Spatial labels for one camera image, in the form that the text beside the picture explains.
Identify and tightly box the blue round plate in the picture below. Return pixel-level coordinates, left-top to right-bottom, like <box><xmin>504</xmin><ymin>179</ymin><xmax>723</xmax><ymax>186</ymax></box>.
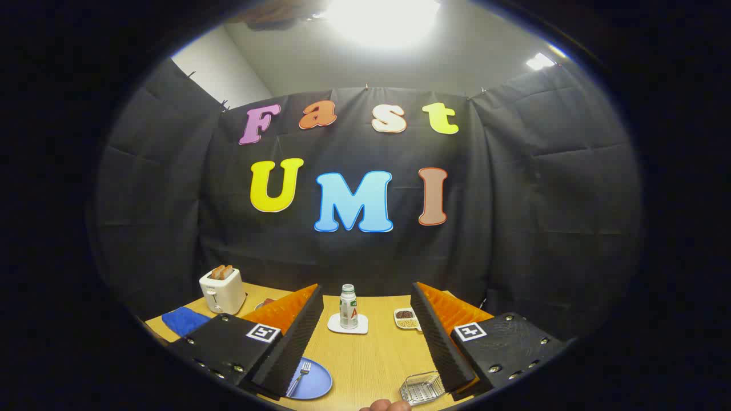
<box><xmin>286</xmin><ymin>357</ymin><xmax>333</xmax><ymax>400</ymax></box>

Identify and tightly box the fork with blue checked handle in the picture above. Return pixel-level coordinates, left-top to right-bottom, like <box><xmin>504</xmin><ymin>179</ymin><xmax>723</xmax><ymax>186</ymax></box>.
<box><xmin>286</xmin><ymin>361</ymin><xmax>312</xmax><ymax>397</ymax></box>

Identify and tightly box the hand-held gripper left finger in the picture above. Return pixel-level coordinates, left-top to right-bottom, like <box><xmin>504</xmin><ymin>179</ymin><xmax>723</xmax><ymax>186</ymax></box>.
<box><xmin>168</xmin><ymin>284</ymin><xmax>325</xmax><ymax>399</ymax></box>

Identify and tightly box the metal wire basket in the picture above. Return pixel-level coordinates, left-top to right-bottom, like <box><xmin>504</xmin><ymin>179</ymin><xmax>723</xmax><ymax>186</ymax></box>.
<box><xmin>399</xmin><ymin>371</ymin><xmax>445</xmax><ymax>406</ymax></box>

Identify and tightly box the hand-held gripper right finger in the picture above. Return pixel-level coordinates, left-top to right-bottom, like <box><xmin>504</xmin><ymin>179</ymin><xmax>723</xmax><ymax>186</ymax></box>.
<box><xmin>410</xmin><ymin>281</ymin><xmax>572</xmax><ymax>394</ymax></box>

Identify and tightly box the blue folded cloth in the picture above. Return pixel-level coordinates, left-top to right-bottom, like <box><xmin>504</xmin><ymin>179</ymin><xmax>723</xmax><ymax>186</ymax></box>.
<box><xmin>162</xmin><ymin>307</ymin><xmax>212</xmax><ymax>339</ymax></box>

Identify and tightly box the large ceiling light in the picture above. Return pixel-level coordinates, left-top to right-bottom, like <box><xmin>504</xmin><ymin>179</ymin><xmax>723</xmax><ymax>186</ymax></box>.
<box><xmin>323</xmin><ymin>0</ymin><xmax>443</xmax><ymax>49</ymax></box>

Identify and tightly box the cream white toaster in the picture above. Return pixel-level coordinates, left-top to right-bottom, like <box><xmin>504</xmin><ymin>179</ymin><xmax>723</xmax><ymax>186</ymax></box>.
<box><xmin>199</xmin><ymin>265</ymin><xmax>247</xmax><ymax>316</ymax></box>

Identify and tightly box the white divided snack tray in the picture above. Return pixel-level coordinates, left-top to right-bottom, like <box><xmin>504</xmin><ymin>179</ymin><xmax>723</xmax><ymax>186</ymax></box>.
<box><xmin>393</xmin><ymin>308</ymin><xmax>423</xmax><ymax>332</ymax></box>

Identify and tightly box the white square coaster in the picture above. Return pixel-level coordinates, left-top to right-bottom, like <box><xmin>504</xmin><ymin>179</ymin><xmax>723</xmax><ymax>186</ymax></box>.
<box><xmin>327</xmin><ymin>313</ymin><xmax>369</xmax><ymax>335</ymax></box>

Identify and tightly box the white drink bottle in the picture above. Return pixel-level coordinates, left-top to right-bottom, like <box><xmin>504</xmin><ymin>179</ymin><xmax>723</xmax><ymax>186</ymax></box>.
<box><xmin>339</xmin><ymin>284</ymin><xmax>359</xmax><ymax>330</ymax></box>

